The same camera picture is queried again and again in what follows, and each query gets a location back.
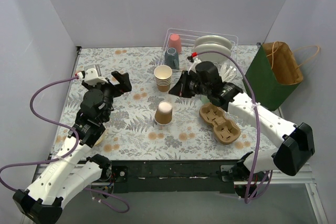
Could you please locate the white plate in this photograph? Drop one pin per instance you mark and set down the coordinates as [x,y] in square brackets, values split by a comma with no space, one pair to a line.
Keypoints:
[213,39]
[212,52]

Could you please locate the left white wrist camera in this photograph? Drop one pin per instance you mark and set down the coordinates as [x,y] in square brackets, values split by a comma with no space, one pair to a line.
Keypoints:
[91,75]

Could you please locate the single brown paper cup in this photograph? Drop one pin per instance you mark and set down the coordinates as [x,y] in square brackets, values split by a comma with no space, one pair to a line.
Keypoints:
[163,114]

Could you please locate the brown cardboard cup carrier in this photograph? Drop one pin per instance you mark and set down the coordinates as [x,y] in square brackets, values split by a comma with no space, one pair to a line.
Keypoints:
[225,130]

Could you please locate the pink cup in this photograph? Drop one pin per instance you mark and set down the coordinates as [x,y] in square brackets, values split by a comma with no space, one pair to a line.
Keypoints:
[175,42]

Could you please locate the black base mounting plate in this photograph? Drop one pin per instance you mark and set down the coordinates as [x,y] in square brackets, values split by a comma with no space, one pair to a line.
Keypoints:
[170,176]

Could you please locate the front white plate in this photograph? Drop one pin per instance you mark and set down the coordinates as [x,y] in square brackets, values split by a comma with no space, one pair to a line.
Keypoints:
[212,52]

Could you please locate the green paper bag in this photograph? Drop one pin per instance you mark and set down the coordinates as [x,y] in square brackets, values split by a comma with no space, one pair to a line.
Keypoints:
[274,73]

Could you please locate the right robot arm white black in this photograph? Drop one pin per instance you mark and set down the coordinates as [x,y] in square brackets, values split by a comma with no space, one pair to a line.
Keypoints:
[294,144]

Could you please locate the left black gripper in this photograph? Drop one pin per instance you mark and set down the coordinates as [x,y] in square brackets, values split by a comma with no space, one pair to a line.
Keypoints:
[113,87]

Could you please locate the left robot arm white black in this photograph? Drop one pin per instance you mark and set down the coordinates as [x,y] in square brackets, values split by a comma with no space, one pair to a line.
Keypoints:
[44,200]

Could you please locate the white wire dish rack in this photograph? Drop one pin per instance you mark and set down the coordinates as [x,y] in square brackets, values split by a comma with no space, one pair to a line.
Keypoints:
[188,38]

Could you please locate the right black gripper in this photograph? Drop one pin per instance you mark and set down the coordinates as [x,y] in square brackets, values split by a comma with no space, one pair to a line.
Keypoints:
[187,85]

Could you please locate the green utensil holder cup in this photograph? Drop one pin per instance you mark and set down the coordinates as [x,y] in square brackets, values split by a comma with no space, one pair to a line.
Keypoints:
[204,99]

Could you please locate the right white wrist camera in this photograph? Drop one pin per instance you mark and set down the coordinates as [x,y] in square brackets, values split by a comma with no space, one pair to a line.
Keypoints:
[194,60]

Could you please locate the stack of brown paper cups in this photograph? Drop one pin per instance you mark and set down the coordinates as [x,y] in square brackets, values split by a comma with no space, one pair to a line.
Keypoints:
[163,76]

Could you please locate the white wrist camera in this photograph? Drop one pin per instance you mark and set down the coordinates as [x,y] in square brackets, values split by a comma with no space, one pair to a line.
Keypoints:
[194,60]
[91,75]

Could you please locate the floral table mat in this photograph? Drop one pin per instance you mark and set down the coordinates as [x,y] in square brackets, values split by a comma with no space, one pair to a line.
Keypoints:
[132,133]

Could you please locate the patterned small bowl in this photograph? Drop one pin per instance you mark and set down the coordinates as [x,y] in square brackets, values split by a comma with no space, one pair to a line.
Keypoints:
[101,138]

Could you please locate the dark teal mug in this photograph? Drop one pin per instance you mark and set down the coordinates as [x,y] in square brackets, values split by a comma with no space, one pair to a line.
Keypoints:
[171,58]

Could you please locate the rear white plate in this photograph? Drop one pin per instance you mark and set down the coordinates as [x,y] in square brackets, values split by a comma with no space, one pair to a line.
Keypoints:
[213,39]

